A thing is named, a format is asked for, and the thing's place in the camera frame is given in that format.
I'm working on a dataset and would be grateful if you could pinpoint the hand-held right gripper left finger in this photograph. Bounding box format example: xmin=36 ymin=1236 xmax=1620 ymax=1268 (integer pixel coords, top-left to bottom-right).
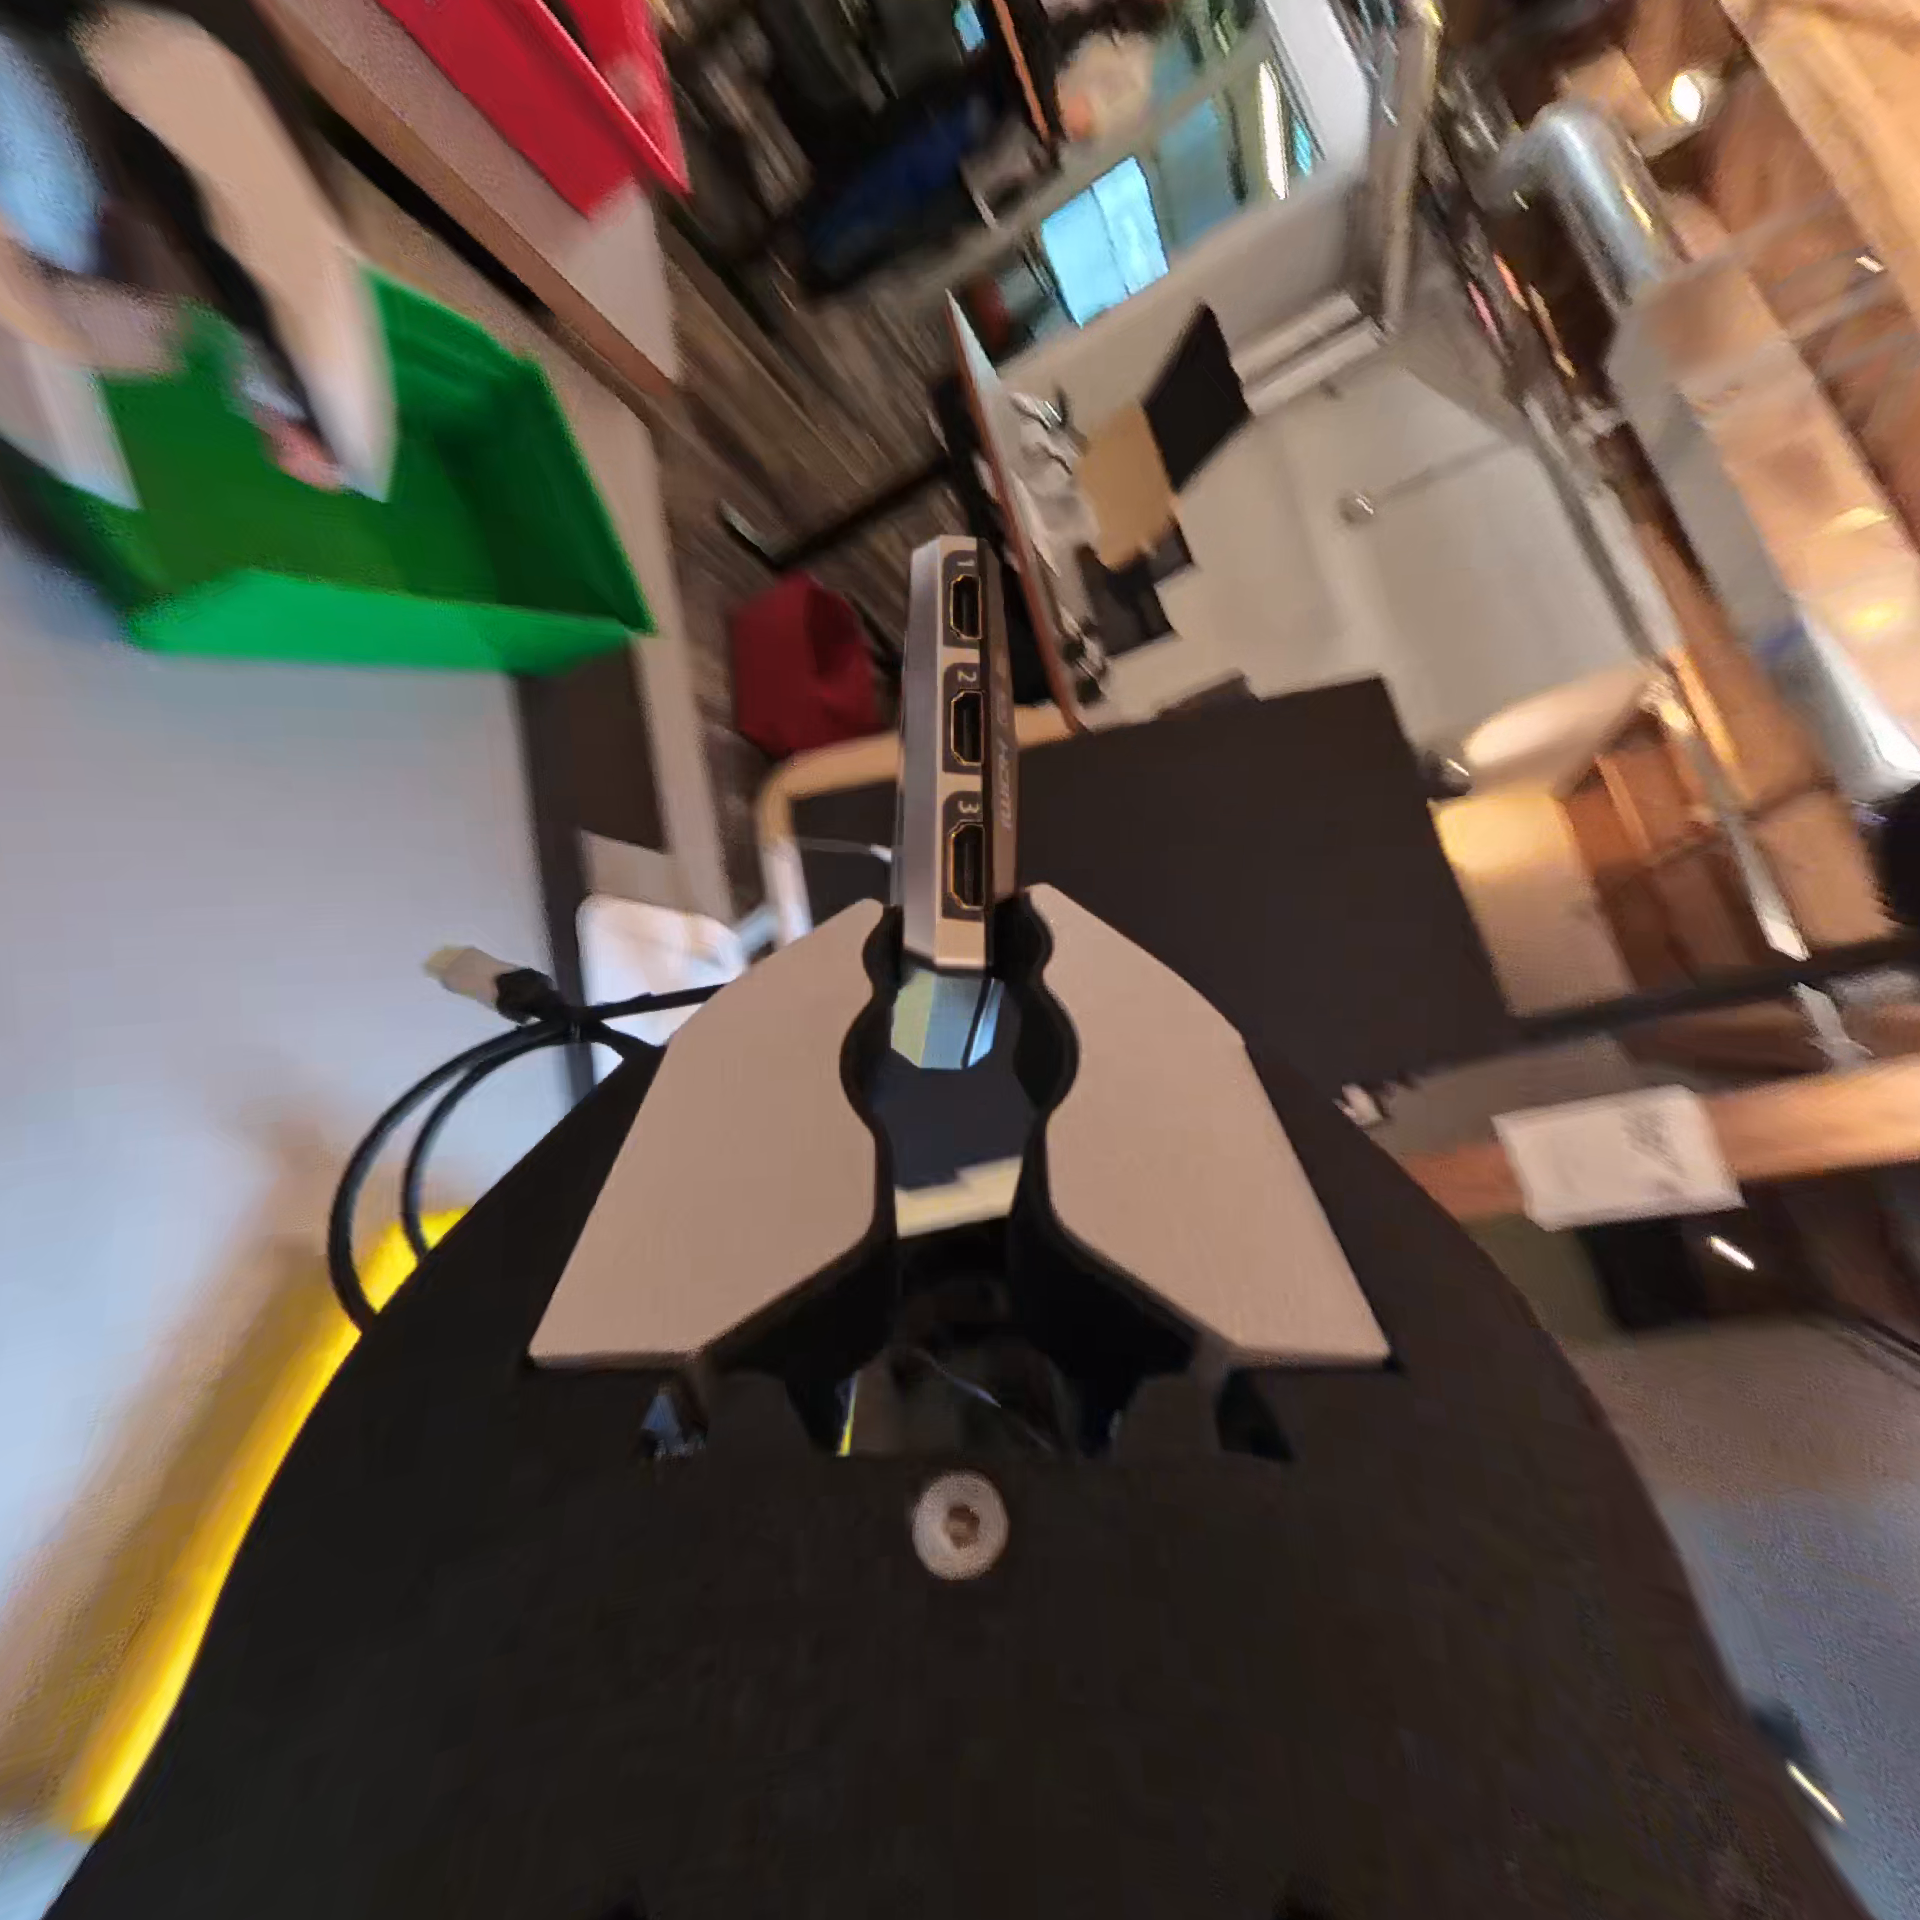
xmin=534 ymin=900 xmax=903 ymax=1384

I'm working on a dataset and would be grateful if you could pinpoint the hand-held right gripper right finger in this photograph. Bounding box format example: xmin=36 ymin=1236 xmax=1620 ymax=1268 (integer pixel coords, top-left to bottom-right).
xmin=1006 ymin=890 xmax=1393 ymax=1384

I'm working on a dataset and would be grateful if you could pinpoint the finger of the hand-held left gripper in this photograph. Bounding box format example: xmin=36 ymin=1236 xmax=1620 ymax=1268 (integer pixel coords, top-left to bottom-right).
xmin=0 ymin=226 xmax=137 ymax=513
xmin=91 ymin=0 xmax=399 ymax=496

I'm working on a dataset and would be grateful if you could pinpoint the grey hdmi hub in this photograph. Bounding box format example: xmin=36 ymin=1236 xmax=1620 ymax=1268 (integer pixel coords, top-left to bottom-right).
xmin=896 ymin=535 xmax=1038 ymax=1187

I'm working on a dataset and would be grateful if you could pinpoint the yellow plastic bin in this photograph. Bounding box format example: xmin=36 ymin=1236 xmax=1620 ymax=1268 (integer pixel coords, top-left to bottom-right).
xmin=46 ymin=1200 xmax=466 ymax=1838

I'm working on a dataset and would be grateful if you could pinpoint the green plastic bin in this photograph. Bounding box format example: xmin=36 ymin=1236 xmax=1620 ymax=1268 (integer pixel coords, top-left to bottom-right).
xmin=0 ymin=256 xmax=657 ymax=668

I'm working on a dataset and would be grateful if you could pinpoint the red plastic bin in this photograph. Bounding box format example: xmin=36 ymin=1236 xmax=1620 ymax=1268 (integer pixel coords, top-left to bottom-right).
xmin=376 ymin=0 xmax=694 ymax=217

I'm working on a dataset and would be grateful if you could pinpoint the white paper sign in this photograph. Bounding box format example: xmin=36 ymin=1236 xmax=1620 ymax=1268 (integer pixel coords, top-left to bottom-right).
xmin=1495 ymin=1088 xmax=1748 ymax=1233

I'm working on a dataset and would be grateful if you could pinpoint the red bag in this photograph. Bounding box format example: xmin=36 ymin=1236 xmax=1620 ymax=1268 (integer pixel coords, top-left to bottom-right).
xmin=730 ymin=576 xmax=895 ymax=759

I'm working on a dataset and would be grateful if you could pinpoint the wooden beam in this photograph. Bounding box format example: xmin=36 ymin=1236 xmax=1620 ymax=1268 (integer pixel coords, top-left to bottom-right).
xmin=1398 ymin=1051 xmax=1920 ymax=1226

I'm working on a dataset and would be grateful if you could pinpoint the tan cardboard sheet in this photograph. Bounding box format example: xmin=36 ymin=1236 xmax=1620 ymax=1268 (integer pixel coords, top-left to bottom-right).
xmin=1075 ymin=408 xmax=1177 ymax=571

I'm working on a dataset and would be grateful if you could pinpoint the cluttered wooden desk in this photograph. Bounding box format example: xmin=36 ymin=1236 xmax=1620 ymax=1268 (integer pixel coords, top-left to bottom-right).
xmin=940 ymin=295 xmax=1098 ymax=736

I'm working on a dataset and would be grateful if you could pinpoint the black panel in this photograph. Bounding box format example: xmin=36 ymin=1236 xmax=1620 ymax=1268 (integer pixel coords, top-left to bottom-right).
xmin=1140 ymin=302 xmax=1258 ymax=496

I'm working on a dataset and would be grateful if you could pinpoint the black cable with white plug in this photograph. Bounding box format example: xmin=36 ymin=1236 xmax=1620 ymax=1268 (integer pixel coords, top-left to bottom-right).
xmin=331 ymin=939 xmax=736 ymax=1337

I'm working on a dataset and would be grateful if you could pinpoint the silver air duct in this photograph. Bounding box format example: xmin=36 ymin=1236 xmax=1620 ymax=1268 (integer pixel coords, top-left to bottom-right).
xmin=1487 ymin=96 xmax=1712 ymax=362

